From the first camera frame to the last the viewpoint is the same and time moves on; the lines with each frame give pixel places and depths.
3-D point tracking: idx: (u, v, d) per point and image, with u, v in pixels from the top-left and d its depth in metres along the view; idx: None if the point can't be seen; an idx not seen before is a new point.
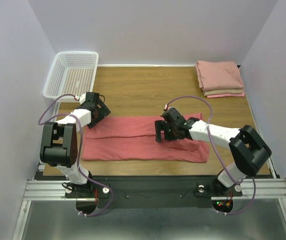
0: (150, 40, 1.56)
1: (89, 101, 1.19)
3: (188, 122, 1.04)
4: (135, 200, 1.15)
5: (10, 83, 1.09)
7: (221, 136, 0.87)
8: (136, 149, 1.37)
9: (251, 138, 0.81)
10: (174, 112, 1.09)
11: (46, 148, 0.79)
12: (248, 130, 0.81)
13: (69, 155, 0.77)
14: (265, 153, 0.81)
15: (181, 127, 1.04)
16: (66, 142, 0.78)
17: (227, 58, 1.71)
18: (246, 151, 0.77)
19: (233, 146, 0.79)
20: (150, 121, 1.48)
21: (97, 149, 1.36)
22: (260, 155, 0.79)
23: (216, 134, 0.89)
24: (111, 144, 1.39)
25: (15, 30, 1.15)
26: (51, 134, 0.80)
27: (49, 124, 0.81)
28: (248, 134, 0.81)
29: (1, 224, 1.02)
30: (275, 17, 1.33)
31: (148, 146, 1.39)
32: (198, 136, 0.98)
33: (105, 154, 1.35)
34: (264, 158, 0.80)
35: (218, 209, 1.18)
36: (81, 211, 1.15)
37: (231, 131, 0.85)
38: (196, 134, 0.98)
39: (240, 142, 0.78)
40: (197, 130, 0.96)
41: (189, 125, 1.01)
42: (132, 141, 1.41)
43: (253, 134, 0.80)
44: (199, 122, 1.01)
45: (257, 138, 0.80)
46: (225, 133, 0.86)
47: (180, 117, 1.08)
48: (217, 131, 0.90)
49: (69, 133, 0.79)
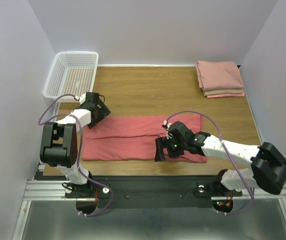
0: (150, 40, 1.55)
1: (89, 101, 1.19)
3: (198, 137, 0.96)
4: (135, 200, 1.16)
5: (10, 83, 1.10)
7: (239, 154, 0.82)
8: (136, 149, 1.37)
9: (272, 156, 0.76)
10: (182, 127, 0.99)
11: (46, 149, 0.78)
12: (268, 147, 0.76)
13: (68, 155, 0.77)
14: None
15: (191, 143, 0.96)
16: (66, 142, 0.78)
17: (227, 58, 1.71)
18: (268, 171, 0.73)
19: (255, 166, 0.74)
20: (150, 121, 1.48)
21: (96, 149, 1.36)
22: (282, 172, 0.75)
23: (234, 152, 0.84)
24: (111, 144, 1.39)
25: (15, 30, 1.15)
26: (51, 134, 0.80)
27: (49, 123, 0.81)
28: (267, 151, 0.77)
29: (1, 224, 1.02)
30: (275, 17, 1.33)
31: (148, 146, 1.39)
32: (212, 153, 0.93)
33: (105, 154, 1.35)
34: None
35: (218, 209, 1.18)
36: (81, 211, 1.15)
37: (250, 149, 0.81)
38: (210, 150, 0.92)
39: (262, 163, 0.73)
40: (211, 147, 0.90)
41: (201, 142, 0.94)
42: (132, 141, 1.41)
43: (274, 151, 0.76)
44: (211, 138, 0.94)
45: (277, 156, 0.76)
46: (243, 151, 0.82)
47: (188, 132, 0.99)
48: (234, 149, 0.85)
49: (69, 132, 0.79)
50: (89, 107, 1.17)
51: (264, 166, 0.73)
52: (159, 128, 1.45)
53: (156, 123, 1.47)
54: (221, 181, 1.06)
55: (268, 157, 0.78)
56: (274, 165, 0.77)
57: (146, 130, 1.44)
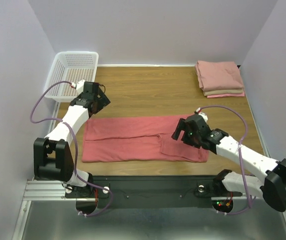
0: (150, 40, 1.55)
1: (87, 92, 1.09)
3: (215, 134, 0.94)
4: (135, 200, 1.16)
5: (10, 83, 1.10)
7: (255, 164, 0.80)
8: (136, 149, 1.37)
9: None
10: (200, 120, 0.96)
11: (39, 167, 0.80)
12: None
13: (63, 175, 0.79)
14: None
15: (206, 138, 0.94)
16: (59, 163, 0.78)
17: (227, 58, 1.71)
18: (282, 190, 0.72)
19: (271, 183, 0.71)
20: (150, 122, 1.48)
21: (96, 150, 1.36)
22: None
23: (249, 161, 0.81)
24: (111, 145, 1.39)
25: (15, 30, 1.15)
26: (42, 153, 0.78)
27: (40, 140, 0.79)
28: None
29: (1, 224, 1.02)
30: (275, 17, 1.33)
31: (148, 146, 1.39)
32: (225, 153, 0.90)
33: (105, 155, 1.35)
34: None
35: (218, 209, 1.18)
36: (81, 211, 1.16)
37: (268, 162, 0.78)
38: (223, 151, 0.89)
39: (278, 180, 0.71)
40: (226, 148, 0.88)
41: (216, 140, 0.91)
42: (132, 141, 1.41)
43: None
44: (228, 138, 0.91)
45: None
46: (260, 163, 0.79)
47: (205, 126, 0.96)
48: (250, 156, 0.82)
49: (60, 154, 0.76)
50: (88, 100, 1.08)
51: (279, 185, 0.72)
52: (159, 129, 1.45)
53: (156, 123, 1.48)
54: (222, 180, 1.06)
55: (283, 173, 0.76)
56: None
57: (146, 130, 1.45)
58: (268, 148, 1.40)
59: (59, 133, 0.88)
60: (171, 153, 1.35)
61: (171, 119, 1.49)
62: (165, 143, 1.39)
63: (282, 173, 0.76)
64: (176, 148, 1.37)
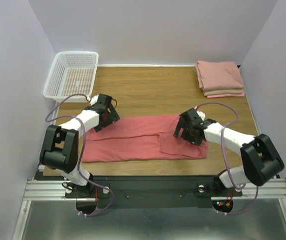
0: (150, 40, 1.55)
1: (100, 102, 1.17)
3: (205, 123, 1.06)
4: (135, 200, 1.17)
5: (10, 83, 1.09)
7: (234, 140, 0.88)
8: (136, 149, 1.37)
9: (265, 147, 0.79)
10: (192, 112, 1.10)
11: (46, 152, 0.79)
12: (263, 139, 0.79)
13: (67, 162, 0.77)
14: (278, 166, 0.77)
15: (197, 127, 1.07)
16: (66, 149, 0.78)
17: (227, 58, 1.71)
18: (257, 160, 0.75)
19: (244, 151, 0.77)
20: (149, 121, 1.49)
21: (97, 150, 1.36)
22: (271, 166, 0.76)
23: (229, 138, 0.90)
24: (111, 145, 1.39)
25: (15, 30, 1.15)
26: (53, 138, 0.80)
27: (53, 127, 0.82)
28: (262, 142, 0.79)
29: (1, 224, 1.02)
30: (275, 17, 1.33)
31: (149, 146, 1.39)
32: (213, 138, 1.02)
33: (105, 155, 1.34)
34: (275, 171, 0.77)
35: (218, 209, 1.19)
36: (81, 211, 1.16)
37: (245, 137, 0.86)
38: (210, 134, 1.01)
39: (251, 148, 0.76)
40: (212, 131, 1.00)
41: (205, 126, 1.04)
42: (132, 141, 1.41)
43: (268, 143, 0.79)
44: (215, 124, 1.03)
45: (271, 149, 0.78)
46: (238, 138, 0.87)
47: (197, 117, 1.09)
48: (231, 135, 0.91)
49: (70, 140, 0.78)
50: (99, 109, 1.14)
51: (253, 153, 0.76)
52: (158, 128, 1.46)
53: (155, 122, 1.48)
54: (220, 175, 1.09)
55: (263, 149, 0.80)
56: (266, 158, 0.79)
57: (145, 129, 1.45)
58: None
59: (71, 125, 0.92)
60: (170, 151, 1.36)
61: (169, 117, 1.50)
62: (164, 142, 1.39)
63: (261, 150, 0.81)
64: (175, 147, 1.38)
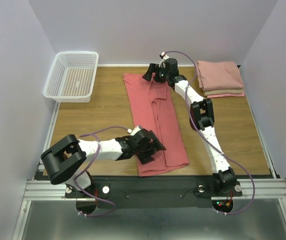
0: (150, 40, 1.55)
1: (134, 139, 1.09)
3: (178, 78, 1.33)
4: (135, 200, 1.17)
5: (10, 84, 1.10)
7: (191, 97, 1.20)
8: (166, 126, 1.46)
9: (207, 107, 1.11)
10: (174, 64, 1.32)
11: (49, 153, 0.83)
12: (207, 102, 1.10)
13: (55, 177, 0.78)
14: (210, 120, 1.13)
15: (172, 79, 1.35)
16: (62, 165, 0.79)
17: (227, 58, 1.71)
18: (197, 113, 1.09)
19: (191, 105, 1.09)
20: (136, 108, 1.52)
21: (173, 158, 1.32)
22: (205, 120, 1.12)
23: (188, 94, 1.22)
24: (169, 148, 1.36)
25: (15, 29, 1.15)
26: (64, 147, 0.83)
27: (72, 138, 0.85)
28: (206, 104, 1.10)
29: (2, 223, 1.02)
30: (275, 17, 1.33)
31: (162, 113, 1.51)
32: (178, 90, 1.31)
33: (176, 153, 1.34)
34: (208, 123, 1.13)
35: (218, 209, 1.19)
36: (81, 211, 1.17)
37: (198, 98, 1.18)
38: (177, 88, 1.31)
39: (196, 106, 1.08)
40: (179, 86, 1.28)
41: (177, 80, 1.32)
42: (162, 129, 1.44)
43: (209, 106, 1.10)
44: (185, 81, 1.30)
45: (210, 109, 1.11)
46: (193, 97, 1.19)
47: (176, 70, 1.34)
48: (191, 92, 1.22)
49: (72, 160, 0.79)
50: (129, 146, 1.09)
51: (196, 109, 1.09)
52: (144, 103, 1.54)
53: (135, 104, 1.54)
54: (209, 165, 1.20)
55: (205, 108, 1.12)
56: (205, 114, 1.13)
57: (144, 111, 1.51)
58: (268, 148, 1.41)
59: (88, 146, 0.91)
60: (165, 94, 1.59)
61: (135, 91, 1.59)
62: (154, 98, 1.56)
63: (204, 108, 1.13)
64: (160, 92, 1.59)
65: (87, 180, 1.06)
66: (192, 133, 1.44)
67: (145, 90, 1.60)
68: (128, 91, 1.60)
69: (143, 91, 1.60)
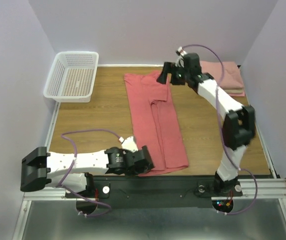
0: (150, 40, 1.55)
1: (133, 156, 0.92)
3: (202, 76, 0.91)
4: (136, 200, 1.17)
5: (10, 84, 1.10)
7: (222, 103, 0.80)
8: (166, 127, 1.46)
9: (247, 118, 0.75)
10: (195, 59, 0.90)
11: (24, 162, 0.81)
12: (248, 110, 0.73)
13: (22, 188, 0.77)
14: (250, 136, 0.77)
15: (193, 78, 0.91)
16: (27, 179, 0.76)
17: (227, 58, 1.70)
18: (235, 127, 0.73)
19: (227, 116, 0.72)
20: (136, 109, 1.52)
21: (173, 158, 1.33)
22: (245, 136, 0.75)
23: (220, 100, 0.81)
24: (169, 149, 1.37)
25: (15, 30, 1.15)
26: (33, 159, 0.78)
27: (40, 150, 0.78)
28: (246, 113, 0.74)
29: (2, 224, 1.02)
30: (275, 17, 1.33)
31: (161, 114, 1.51)
32: (204, 94, 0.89)
33: (175, 155, 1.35)
34: (245, 141, 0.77)
35: (218, 209, 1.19)
36: (81, 211, 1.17)
37: (234, 105, 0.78)
38: (203, 90, 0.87)
39: (234, 116, 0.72)
40: (206, 88, 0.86)
41: (202, 81, 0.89)
42: (162, 130, 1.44)
43: (251, 116, 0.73)
44: (213, 82, 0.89)
45: (251, 121, 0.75)
46: (227, 103, 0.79)
47: (197, 66, 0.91)
48: (223, 98, 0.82)
49: (34, 177, 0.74)
50: (123, 163, 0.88)
51: (234, 121, 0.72)
52: (144, 104, 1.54)
53: (135, 105, 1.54)
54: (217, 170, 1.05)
55: (243, 119, 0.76)
56: (243, 127, 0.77)
57: (144, 111, 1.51)
58: (268, 148, 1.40)
59: (58, 161, 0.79)
60: (165, 95, 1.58)
61: (135, 92, 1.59)
62: (154, 99, 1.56)
63: (242, 118, 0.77)
64: (160, 93, 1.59)
65: (80, 185, 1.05)
66: (192, 133, 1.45)
67: (146, 90, 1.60)
68: (128, 91, 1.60)
69: (143, 92, 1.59)
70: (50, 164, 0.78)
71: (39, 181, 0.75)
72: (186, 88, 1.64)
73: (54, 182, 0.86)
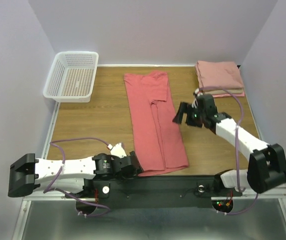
0: (150, 40, 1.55)
1: (120, 162, 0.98)
3: (218, 116, 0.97)
4: (135, 200, 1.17)
5: (10, 83, 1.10)
7: (246, 143, 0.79)
8: (166, 127, 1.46)
9: (276, 158, 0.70)
10: (209, 100, 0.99)
11: (12, 168, 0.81)
12: (276, 149, 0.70)
13: (10, 194, 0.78)
14: (282, 180, 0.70)
15: (210, 117, 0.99)
16: (15, 185, 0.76)
17: (227, 58, 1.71)
18: (264, 169, 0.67)
19: (253, 157, 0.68)
20: (136, 109, 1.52)
21: (173, 158, 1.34)
22: (276, 178, 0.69)
23: (242, 140, 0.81)
24: (169, 149, 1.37)
25: (15, 30, 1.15)
26: (21, 165, 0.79)
27: (29, 157, 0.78)
28: (274, 152, 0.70)
29: (1, 224, 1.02)
30: (275, 17, 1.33)
31: (161, 114, 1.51)
32: (223, 134, 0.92)
33: (175, 155, 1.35)
34: (278, 184, 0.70)
35: (218, 209, 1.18)
36: (81, 211, 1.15)
37: (259, 143, 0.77)
38: (222, 130, 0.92)
39: (262, 156, 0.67)
40: (224, 128, 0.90)
41: (218, 120, 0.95)
42: (162, 130, 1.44)
43: (280, 155, 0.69)
44: (231, 121, 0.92)
45: (282, 161, 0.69)
46: (250, 142, 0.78)
47: (212, 107, 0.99)
48: (244, 137, 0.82)
49: (21, 183, 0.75)
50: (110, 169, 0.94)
51: (262, 162, 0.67)
52: (144, 104, 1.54)
53: (135, 104, 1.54)
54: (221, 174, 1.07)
55: (272, 159, 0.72)
56: (273, 169, 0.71)
57: (144, 111, 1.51)
58: None
59: (46, 167, 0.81)
60: (165, 95, 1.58)
61: (135, 92, 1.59)
62: (154, 99, 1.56)
63: (271, 158, 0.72)
64: (160, 93, 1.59)
65: (77, 186, 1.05)
66: (192, 133, 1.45)
67: (146, 90, 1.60)
68: (128, 91, 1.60)
69: (143, 91, 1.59)
70: (38, 170, 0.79)
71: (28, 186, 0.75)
72: (186, 88, 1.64)
73: (43, 186, 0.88)
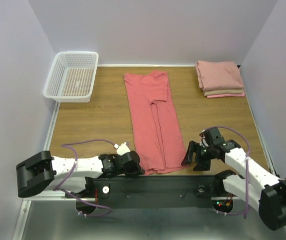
0: (150, 40, 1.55)
1: (121, 160, 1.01)
3: (227, 143, 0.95)
4: (135, 201, 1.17)
5: (9, 83, 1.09)
7: (257, 177, 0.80)
8: (166, 127, 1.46)
9: None
10: (214, 131, 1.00)
11: (21, 166, 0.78)
12: None
13: (21, 192, 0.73)
14: None
15: (218, 146, 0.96)
16: (29, 181, 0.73)
17: (227, 59, 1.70)
18: (277, 206, 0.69)
19: (264, 194, 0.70)
20: (136, 109, 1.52)
21: (172, 158, 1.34)
22: None
23: (252, 173, 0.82)
24: (169, 149, 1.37)
25: (14, 29, 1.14)
26: (35, 162, 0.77)
27: (44, 154, 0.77)
28: None
29: (1, 224, 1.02)
30: (275, 17, 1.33)
31: (162, 114, 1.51)
32: (232, 164, 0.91)
33: (174, 155, 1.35)
34: None
35: (218, 209, 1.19)
36: (81, 211, 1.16)
37: (270, 178, 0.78)
38: (231, 160, 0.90)
39: (274, 193, 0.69)
40: (234, 157, 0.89)
41: (227, 149, 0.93)
42: (162, 130, 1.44)
43: None
44: (240, 150, 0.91)
45: None
46: (262, 176, 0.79)
47: (219, 137, 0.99)
48: (255, 169, 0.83)
49: (39, 179, 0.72)
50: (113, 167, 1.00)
51: (276, 200, 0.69)
52: (144, 104, 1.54)
53: (135, 104, 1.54)
54: (224, 180, 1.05)
55: (283, 193, 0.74)
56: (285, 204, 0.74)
57: (144, 111, 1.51)
58: (268, 148, 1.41)
59: (62, 165, 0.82)
60: (165, 95, 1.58)
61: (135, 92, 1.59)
62: (155, 99, 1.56)
63: (282, 194, 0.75)
64: (161, 92, 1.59)
65: (80, 185, 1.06)
66: (192, 133, 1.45)
67: (146, 90, 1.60)
68: (128, 91, 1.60)
69: (143, 91, 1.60)
70: (54, 166, 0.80)
71: (43, 184, 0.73)
72: (186, 88, 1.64)
73: (51, 186, 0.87)
